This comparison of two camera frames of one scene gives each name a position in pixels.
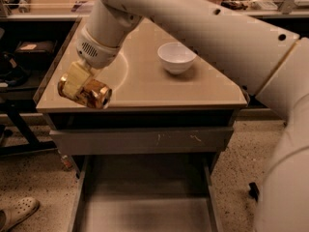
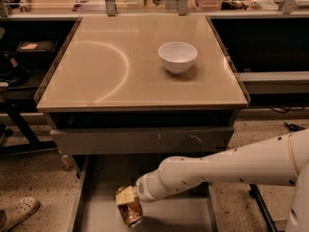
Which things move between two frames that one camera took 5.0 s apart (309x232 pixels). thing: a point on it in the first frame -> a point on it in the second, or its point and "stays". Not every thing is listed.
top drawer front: (144, 139) stays
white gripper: (95, 54) -> (144, 188)
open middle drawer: (146, 192) stays
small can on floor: (66, 162) stays
